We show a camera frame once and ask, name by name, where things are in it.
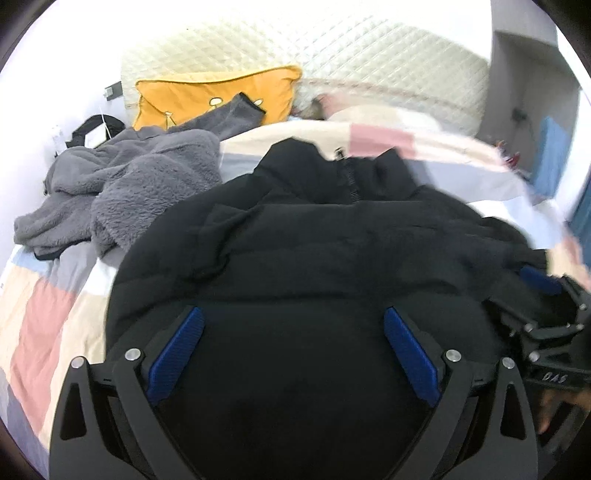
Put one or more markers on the checked pillow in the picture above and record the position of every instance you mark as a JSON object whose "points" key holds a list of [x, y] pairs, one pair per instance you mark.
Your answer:
{"points": [[360, 108]]}

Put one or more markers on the blue chair cover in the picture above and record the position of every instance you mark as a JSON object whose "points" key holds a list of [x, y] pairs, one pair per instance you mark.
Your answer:
{"points": [[551, 152]]}

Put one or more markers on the black puffer jacket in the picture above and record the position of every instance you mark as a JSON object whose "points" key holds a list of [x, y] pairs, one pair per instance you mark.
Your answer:
{"points": [[300, 258]]}

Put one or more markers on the person's right hand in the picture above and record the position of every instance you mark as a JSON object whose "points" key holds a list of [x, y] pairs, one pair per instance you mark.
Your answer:
{"points": [[551, 404]]}

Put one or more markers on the white box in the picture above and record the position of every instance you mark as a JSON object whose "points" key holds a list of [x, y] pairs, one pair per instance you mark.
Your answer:
{"points": [[99, 136]]}

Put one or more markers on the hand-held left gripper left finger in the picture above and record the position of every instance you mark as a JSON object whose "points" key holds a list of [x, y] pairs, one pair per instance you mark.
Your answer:
{"points": [[178, 350]]}

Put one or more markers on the wall outlet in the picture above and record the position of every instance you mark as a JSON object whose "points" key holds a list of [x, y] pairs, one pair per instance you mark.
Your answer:
{"points": [[114, 91]]}

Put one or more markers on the grey white wardrobe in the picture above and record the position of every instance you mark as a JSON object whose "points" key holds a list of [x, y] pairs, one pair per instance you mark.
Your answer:
{"points": [[531, 69]]}

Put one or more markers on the grey fleece garment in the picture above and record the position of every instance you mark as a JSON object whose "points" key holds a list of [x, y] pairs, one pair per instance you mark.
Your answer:
{"points": [[138, 184]]}

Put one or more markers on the checked bed quilt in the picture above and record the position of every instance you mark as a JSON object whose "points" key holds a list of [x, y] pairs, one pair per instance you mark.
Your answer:
{"points": [[41, 314]]}

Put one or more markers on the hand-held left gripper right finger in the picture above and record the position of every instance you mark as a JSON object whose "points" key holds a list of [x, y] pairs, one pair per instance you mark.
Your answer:
{"points": [[411, 353]]}

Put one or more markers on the yellow pillow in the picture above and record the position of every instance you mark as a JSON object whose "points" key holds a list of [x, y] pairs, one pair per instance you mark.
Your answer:
{"points": [[194, 99]]}

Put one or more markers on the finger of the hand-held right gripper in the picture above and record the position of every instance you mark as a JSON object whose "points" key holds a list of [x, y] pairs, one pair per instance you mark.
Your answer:
{"points": [[540, 277], [521, 323]]}

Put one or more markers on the group of small ornaments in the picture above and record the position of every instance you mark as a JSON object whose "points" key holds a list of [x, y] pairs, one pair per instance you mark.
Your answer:
{"points": [[508, 154]]}

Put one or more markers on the cream quilted headboard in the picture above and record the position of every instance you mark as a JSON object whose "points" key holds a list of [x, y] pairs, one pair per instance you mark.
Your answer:
{"points": [[369, 55]]}

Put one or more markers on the black bag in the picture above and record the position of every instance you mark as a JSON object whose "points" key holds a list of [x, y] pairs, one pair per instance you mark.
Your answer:
{"points": [[90, 123]]}

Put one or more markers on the blue curtain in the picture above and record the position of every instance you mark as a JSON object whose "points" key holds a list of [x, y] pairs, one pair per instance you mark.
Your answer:
{"points": [[582, 212]]}

